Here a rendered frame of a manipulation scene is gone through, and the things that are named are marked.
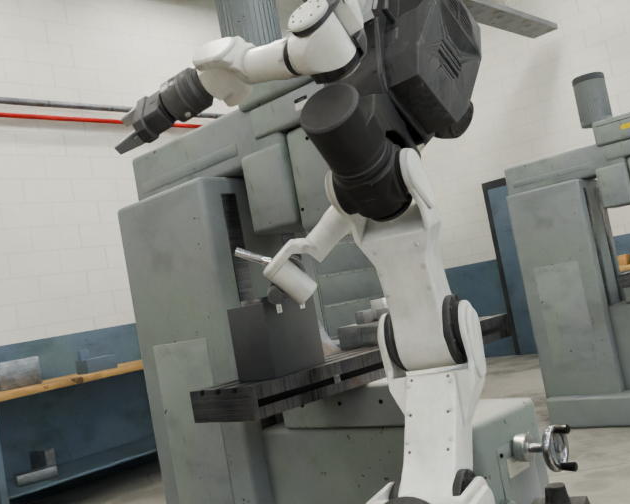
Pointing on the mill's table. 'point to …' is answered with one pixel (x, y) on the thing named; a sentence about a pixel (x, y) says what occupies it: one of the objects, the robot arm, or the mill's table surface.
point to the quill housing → (308, 177)
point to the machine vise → (349, 335)
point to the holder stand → (274, 338)
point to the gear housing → (282, 112)
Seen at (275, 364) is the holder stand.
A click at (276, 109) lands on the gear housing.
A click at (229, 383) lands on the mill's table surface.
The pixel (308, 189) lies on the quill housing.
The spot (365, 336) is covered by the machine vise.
